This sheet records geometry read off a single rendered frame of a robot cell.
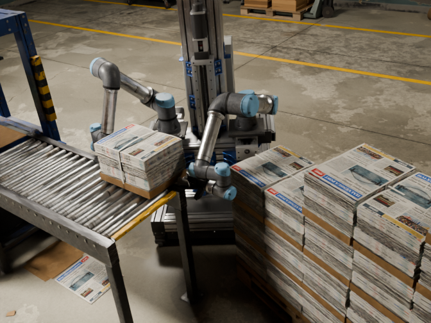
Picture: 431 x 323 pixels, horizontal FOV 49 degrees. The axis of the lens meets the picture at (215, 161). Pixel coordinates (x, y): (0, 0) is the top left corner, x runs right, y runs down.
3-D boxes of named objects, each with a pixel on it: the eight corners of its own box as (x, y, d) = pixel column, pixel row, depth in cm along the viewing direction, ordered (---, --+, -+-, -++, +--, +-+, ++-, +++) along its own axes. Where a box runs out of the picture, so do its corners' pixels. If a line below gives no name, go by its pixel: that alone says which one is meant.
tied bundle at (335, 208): (358, 184, 235) (362, 143, 223) (410, 212, 213) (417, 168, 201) (301, 215, 218) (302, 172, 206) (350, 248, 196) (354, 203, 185)
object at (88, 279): (124, 275, 311) (124, 274, 310) (91, 304, 292) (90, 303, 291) (87, 255, 331) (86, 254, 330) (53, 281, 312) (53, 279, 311)
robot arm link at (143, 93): (162, 115, 306) (94, 76, 267) (150, 108, 316) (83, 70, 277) (172, 99, 305) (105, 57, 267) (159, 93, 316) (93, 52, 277)
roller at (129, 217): (172, 195, 253) (170, 188, 251) (106, 246, 222) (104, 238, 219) (165, 193, 256) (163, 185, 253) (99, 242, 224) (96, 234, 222)
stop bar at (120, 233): (177, 195, 245) (177, 191, 244) (115, 242, 216) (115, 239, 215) (172, 193, 246) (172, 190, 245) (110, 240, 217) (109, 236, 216)
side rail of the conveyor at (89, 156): (188, 206, 256) (185, 187, 250) (181, 211, 252) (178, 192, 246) (38, 147, 328) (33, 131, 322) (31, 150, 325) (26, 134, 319)
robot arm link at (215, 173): (205, 166, 235) (207, 185, 241) (226, 170, 231) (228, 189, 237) (211, 159, 242) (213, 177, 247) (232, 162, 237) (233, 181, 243)
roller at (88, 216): (142, 185, 266) (145, 182, 262) (75, 232, 234) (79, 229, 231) (136, 178, 265) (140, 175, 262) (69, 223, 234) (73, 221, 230)
